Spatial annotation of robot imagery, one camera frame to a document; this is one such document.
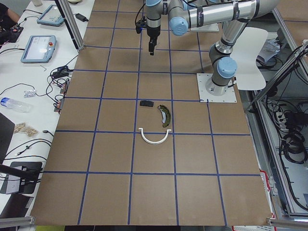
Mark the blister pill pack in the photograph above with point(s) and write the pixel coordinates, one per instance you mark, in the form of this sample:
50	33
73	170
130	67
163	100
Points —
30	93

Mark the white curved plastic bracket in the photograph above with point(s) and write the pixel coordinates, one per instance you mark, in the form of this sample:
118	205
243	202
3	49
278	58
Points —
154	139

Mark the far blue teach pendant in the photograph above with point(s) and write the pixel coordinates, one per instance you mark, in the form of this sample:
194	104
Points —
51	17

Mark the black brake pad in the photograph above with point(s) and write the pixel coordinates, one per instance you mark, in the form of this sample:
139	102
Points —
146	103

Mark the blue teach pendant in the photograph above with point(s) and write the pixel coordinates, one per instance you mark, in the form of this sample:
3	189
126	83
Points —
51	17
39	49

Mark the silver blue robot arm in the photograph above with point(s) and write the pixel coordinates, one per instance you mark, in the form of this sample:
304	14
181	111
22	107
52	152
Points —
234	15

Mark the black power adapter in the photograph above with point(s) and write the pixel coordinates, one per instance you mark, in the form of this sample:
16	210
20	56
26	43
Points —
81	17

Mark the bag of wooden pieces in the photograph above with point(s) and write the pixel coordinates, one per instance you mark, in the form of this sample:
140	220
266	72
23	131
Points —
25	129

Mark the near blue teach pendant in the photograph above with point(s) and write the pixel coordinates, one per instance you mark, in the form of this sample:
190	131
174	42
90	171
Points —
39	49

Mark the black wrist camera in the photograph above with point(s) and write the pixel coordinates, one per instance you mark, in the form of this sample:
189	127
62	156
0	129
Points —
140	25

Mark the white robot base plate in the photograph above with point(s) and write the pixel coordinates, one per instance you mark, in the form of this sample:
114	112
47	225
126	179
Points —
211	93

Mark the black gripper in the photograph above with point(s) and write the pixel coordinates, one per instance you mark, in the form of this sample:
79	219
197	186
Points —
153	32

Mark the white plastic chair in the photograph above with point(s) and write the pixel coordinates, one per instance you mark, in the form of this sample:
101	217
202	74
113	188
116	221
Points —
245	52

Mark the black camera stand base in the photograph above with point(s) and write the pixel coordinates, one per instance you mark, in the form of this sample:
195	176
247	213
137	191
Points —
20	177

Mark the olive green brake shoe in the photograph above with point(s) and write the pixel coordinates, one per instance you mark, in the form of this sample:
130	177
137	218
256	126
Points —
166	115

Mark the clear plastic water bottle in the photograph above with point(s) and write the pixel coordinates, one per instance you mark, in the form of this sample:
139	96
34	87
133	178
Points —
15	105

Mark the aluminium frame post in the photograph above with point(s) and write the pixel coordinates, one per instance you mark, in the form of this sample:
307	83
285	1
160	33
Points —
70	23

